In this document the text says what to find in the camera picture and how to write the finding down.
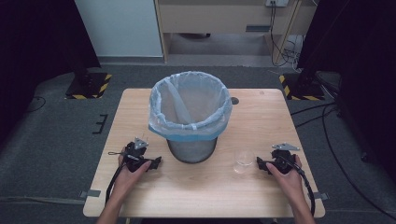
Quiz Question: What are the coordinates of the person's right hand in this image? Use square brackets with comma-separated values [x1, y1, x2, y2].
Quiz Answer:
[265, 154, 305, 203]

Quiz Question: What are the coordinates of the grey tape piece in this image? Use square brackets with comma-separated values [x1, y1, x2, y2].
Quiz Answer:
[78, 189, 102, 200]
[312, 191, 330, 202]

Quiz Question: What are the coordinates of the person's left hand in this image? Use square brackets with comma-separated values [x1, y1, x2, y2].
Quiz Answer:
[112, 152, 153, 201]

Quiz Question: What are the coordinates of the translucent blue bin liner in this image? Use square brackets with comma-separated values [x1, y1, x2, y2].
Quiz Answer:
[148, 70, 233, 144]

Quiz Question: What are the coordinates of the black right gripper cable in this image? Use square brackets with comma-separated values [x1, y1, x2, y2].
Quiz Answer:
[291, 163, 317, 217]

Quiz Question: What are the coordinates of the clear plastic cup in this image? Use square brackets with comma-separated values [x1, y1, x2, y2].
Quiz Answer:
[233, 149, 257, 175]

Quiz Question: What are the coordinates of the black hazard-striped stand base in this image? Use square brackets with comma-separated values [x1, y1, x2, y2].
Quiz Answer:
[278, 72, 327, 102]
[64, 72, 113, 101]

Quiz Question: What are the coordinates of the grey mesh trash bin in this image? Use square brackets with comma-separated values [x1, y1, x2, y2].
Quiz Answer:
[166, 135, 219, 164]

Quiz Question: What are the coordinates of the white wall power outlet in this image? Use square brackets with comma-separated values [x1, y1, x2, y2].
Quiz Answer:
[264, 0, 290, 8]

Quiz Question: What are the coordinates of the long black floor cable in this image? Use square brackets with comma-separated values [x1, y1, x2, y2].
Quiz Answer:
[320, 104, 396, 221]

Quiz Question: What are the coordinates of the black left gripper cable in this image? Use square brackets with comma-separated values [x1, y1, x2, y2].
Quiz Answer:
[105, 161, 126, 205]

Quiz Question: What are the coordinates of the black curtain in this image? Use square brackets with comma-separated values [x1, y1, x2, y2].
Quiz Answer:
[0, 0, 102, 144]
[296, 0, 396, 183]

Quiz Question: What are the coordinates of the thin black floor cable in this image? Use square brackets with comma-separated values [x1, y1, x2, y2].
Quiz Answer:
[25, 95, 47, 114]

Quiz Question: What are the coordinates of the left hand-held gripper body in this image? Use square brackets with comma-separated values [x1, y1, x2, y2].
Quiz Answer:
[123, 136, 152, 174]

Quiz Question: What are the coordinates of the light wooden desk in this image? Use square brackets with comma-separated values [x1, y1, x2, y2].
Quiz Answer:
[154, 0, 319, 65]

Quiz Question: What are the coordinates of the black hanging power cable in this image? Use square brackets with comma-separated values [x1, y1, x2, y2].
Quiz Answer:
[269, 1, 301, 68]

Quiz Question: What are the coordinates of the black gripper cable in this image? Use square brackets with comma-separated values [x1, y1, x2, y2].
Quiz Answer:
[291, 163, 317, 217]
[105, 161, 126, 205]

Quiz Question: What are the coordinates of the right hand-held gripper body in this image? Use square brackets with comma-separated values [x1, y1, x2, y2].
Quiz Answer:
[270, 142, 301, 175]

